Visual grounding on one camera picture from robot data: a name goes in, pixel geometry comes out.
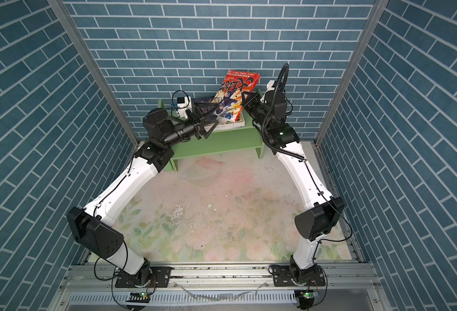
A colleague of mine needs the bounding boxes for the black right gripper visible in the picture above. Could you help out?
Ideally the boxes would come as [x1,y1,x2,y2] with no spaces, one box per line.
[243,93,271,136]

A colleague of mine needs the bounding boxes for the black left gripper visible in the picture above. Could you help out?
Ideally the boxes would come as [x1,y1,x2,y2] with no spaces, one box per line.
[160,105,218,150]

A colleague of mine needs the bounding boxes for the red manga comic book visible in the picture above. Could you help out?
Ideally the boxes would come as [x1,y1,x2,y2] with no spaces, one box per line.
[210,70,260,124]

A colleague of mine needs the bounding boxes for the purple book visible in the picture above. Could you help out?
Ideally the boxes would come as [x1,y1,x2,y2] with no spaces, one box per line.
[192,97,219,116]

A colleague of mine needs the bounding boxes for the white book brown stripes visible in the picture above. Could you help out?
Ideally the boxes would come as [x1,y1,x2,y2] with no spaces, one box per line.
[214,112,245,132]

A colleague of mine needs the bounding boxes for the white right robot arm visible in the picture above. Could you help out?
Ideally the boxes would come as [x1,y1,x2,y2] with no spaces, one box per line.
[242,90,345,286]

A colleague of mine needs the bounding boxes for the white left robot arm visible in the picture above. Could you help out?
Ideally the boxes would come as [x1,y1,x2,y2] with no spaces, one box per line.
[67,105,217,287]

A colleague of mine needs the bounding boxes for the green shelf rack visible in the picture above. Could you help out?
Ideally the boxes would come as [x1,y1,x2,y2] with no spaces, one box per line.
[163,110,265,172]

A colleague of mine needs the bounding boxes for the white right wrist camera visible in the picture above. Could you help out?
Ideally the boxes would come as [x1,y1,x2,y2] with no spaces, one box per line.
[265,80,276,94]

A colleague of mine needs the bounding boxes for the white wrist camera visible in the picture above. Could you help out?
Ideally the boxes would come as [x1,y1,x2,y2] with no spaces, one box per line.
[175,97,193,119]
[265,80,276,94]

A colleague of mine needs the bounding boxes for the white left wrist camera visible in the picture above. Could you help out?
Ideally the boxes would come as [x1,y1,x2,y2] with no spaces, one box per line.
[175,97,193,119]

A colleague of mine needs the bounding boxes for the black corrugated cable conduit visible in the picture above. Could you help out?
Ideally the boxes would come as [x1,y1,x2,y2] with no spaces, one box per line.
[261,63,307,161]

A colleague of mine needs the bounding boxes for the metal corner frame post right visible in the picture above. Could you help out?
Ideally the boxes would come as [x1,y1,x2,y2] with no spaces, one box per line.
[314,0,389,146]

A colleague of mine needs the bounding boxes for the metal corner frame post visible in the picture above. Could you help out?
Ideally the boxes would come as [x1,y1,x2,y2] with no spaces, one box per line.
[47,0,140,147]
[314,0,389,146]

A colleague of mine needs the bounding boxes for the metal corner frame post left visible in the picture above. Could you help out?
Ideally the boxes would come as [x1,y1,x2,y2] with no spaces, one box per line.
[47,0,140,147]

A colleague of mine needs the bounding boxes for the metal base rail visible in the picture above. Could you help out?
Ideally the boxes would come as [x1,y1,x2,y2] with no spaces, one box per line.
[50,260,389,310]

